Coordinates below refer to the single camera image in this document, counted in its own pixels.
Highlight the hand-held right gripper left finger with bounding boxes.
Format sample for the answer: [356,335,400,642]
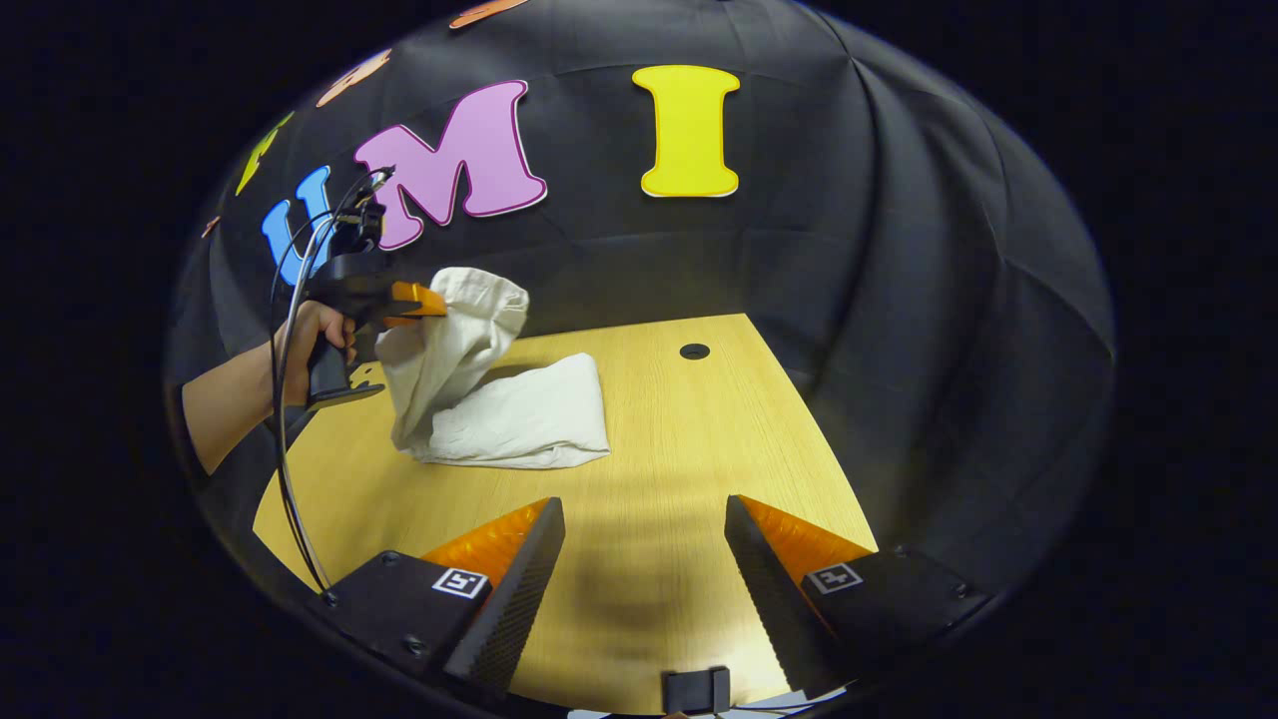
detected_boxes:
[319,497,566,695]

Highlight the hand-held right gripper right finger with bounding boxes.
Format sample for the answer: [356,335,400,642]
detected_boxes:
[726,494,989,700]

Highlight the white jeans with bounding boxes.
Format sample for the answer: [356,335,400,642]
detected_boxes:
[376,267,611,470]

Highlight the black table edge bracket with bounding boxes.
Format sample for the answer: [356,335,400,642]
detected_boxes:
[664,667,731,714]

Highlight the black and white cable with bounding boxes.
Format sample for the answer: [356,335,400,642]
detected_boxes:
[268,168,395,592]

